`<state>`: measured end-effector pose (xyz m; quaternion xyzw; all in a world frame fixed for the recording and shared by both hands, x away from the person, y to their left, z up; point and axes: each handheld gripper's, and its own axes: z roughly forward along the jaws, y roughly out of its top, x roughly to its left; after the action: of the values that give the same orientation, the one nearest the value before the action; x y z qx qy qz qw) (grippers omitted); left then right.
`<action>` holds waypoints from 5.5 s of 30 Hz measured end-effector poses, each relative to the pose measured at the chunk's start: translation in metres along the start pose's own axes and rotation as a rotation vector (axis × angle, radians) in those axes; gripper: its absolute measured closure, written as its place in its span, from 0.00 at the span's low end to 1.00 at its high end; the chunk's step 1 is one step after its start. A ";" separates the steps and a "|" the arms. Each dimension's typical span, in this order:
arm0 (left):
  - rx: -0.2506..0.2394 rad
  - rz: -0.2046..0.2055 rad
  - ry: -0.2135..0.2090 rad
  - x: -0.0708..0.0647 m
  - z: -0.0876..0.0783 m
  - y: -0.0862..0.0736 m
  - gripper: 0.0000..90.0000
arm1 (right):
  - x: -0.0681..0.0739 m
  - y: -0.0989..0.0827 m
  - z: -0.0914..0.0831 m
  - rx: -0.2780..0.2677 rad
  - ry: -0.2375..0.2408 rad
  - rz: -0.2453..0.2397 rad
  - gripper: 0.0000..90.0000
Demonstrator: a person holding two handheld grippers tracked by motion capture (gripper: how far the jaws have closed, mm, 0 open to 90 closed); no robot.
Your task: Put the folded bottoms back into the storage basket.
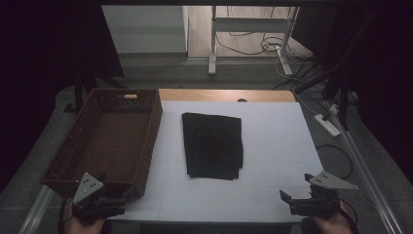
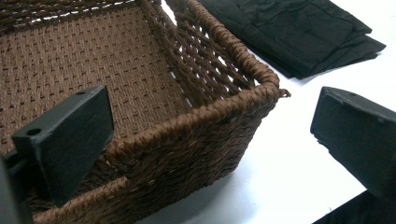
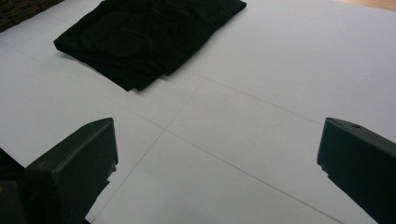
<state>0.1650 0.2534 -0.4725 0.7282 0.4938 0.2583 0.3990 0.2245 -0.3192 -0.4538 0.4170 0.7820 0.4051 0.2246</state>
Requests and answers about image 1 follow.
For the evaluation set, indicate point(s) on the person's right hand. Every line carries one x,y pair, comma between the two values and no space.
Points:
334,226

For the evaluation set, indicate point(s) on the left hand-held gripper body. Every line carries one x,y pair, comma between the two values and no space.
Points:
97,206

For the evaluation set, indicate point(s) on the white table mat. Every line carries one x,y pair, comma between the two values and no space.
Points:
276,139

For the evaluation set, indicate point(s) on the person's left hand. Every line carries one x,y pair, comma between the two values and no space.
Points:
84,227

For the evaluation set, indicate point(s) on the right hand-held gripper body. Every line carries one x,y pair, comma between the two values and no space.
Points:
316,203

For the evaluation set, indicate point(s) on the brown wicker basket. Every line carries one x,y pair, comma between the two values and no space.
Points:
113,146

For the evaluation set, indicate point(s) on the black metal stand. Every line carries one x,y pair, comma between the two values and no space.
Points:
343,97
78,94

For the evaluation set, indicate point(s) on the white metal desk frame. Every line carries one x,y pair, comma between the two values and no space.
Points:
212,39

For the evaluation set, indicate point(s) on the black curtain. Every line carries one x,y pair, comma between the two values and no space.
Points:
39,65
383,65

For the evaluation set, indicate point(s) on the white power strip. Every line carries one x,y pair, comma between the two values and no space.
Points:
327,125

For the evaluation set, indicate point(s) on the black cloth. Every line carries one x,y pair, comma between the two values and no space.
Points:
212,146

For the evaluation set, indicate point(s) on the aluminium floor rail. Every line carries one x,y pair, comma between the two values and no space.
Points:
37,208
367,169

